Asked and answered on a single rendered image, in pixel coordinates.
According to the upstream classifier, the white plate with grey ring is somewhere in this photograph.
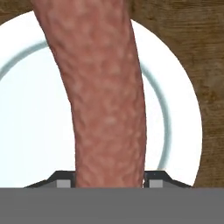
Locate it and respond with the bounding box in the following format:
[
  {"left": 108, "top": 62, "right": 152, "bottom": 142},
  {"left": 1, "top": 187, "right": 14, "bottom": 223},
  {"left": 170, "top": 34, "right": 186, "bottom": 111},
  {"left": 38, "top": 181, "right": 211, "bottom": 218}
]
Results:
[{"left": 0, "top": 10, "right": 204, "bottom": 189}]

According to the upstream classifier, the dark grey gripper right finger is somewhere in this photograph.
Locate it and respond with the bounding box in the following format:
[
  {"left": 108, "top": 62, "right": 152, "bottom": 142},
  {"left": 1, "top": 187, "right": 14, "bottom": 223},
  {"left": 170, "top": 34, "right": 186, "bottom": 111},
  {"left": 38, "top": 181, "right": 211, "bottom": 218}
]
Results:
[{"left": 143, "top": 170, "right": 193, "bottom": 189}]

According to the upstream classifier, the reddish brown sausage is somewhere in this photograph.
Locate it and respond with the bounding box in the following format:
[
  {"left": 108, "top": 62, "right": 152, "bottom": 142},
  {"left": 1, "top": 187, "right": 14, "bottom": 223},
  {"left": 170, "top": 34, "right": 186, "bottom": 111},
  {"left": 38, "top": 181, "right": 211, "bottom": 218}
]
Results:
[{"left": 30, "top": 0, "right": 148, "bottom": 189}]

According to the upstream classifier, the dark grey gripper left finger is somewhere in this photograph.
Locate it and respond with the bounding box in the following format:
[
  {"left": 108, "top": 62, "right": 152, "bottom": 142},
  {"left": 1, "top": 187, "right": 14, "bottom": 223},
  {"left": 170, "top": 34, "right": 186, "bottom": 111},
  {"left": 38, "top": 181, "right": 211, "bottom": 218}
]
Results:
[{"left": 24, "top": 170, "right": 77, "bottom": 189}]

